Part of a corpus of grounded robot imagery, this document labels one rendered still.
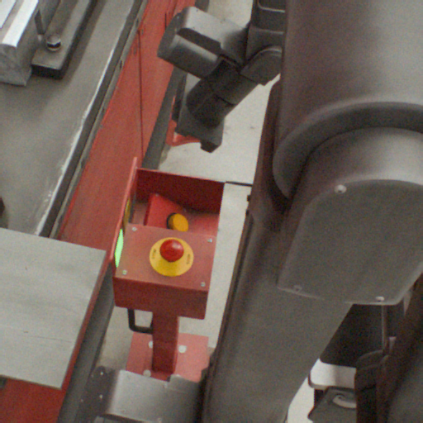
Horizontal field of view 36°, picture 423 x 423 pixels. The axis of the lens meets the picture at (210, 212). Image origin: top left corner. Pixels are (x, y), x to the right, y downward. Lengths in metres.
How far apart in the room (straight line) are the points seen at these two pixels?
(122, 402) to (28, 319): 0.30
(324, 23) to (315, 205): 0.05
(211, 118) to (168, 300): 0.38
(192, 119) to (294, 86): 0.68
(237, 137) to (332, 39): 2.06
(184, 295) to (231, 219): 0.98
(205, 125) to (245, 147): 1.35
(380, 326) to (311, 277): 0.60
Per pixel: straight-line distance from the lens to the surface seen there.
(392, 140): 0.17
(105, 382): 0.55
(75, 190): 1.18
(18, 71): 1.17
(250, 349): 0.35
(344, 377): 0.76
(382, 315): 0.81
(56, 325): 0.81
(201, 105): 0.84
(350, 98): 0.17
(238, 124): 2.27
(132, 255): 1.09
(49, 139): 1.11
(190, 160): 2.16
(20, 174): 1.08
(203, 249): 1.10
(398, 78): 0.17
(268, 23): 0.73
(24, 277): 0.84
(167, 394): 0.55
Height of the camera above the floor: 1.74
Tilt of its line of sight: 58 degrees down
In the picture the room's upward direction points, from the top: 8 degrees clockwise
